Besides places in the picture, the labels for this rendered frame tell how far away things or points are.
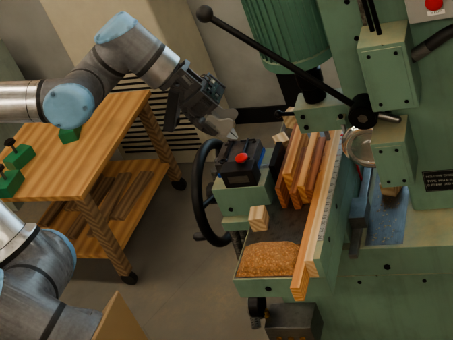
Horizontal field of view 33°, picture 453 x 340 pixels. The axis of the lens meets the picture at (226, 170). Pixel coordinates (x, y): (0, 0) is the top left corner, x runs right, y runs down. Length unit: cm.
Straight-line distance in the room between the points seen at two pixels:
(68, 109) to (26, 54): 260
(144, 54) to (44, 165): 154
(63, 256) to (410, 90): 95
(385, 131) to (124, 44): 56
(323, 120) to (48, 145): 167
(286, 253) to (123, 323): 45
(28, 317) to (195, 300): 128
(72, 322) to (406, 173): 80
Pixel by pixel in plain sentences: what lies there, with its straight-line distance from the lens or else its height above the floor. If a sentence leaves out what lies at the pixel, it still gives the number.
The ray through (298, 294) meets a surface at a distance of 154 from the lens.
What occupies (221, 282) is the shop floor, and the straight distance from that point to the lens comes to 298.
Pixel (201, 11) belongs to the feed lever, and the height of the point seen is 141.
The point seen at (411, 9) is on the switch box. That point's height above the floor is 135.
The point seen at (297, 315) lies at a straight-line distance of 191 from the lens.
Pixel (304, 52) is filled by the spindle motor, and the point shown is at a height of 124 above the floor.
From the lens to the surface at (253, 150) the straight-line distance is 180.
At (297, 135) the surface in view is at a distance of 185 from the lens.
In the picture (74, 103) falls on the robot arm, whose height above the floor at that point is 136.
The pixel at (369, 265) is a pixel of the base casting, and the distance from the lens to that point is 179.
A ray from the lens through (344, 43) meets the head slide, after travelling 159.
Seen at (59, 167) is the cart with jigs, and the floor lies 53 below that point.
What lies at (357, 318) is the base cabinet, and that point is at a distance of 195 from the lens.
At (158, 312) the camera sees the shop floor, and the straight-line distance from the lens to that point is 300.
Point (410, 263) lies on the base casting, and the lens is 177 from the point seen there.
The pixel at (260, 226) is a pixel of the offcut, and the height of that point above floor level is 92.
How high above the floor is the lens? 203
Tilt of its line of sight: 35 degrees down
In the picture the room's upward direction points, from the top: 23 degrees counter-clockwise
